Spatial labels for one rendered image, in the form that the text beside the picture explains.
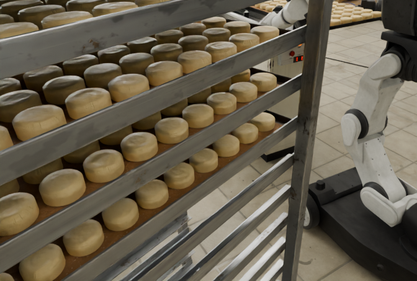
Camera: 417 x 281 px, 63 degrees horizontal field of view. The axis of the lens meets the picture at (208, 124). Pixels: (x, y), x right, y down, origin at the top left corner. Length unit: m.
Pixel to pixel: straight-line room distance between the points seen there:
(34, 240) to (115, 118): 0.15
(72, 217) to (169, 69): 0.21
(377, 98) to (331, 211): 0.59
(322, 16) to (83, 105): 0.40
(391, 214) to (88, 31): 1.53
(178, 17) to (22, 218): 0.27
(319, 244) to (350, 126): 0.62
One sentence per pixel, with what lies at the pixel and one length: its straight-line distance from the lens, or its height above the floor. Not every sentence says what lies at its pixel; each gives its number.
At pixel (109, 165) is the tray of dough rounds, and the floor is 1.15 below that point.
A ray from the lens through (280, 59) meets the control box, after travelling 1.97.
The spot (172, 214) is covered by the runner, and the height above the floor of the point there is 1.05.
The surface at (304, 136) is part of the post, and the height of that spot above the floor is 1.03.
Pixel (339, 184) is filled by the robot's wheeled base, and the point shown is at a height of 0.19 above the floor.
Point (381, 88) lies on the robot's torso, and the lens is 1.58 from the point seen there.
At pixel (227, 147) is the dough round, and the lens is 0.61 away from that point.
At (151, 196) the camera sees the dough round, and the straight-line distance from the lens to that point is 0.52.
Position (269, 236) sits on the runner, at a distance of 0.83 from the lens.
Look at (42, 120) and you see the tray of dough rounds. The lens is 0.39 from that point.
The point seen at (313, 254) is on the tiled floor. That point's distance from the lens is 1.85.
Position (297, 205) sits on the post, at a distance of 0.82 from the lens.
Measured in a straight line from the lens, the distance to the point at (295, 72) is 2.11.
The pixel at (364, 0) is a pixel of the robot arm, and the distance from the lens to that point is 1.96.
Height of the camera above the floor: 1.41
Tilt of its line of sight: 30 degrees down
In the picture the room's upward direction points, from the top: 3 degrees counter-clockwise
